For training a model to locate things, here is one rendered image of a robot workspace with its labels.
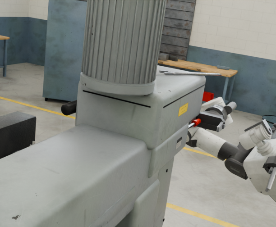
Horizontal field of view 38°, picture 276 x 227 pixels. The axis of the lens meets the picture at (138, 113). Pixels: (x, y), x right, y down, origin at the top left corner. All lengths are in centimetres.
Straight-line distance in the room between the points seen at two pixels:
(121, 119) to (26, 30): 1012
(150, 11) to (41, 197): 50
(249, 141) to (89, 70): 84
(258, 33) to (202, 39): 118
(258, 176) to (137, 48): 91
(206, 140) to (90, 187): 113
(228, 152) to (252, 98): 708
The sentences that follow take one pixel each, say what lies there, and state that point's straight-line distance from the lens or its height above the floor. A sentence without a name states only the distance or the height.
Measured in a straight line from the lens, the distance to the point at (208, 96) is 825.
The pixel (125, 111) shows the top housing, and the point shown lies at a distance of 109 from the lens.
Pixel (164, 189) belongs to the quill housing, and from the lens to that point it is 142.
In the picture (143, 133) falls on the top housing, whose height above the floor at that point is 178.
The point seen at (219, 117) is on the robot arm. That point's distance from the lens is 156.
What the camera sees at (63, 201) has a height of 175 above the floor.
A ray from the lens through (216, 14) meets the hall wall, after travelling 895.
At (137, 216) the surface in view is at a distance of 116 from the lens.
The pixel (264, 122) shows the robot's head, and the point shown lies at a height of 172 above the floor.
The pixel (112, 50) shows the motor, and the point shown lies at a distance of 98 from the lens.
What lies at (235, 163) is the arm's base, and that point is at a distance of 184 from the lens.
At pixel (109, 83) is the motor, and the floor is 192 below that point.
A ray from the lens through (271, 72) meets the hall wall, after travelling 881.
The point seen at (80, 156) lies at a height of 176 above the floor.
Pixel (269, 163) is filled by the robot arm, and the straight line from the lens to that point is 105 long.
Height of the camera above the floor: 213
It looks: 16 degrees down
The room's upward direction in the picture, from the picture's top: 8 degrees clockwise
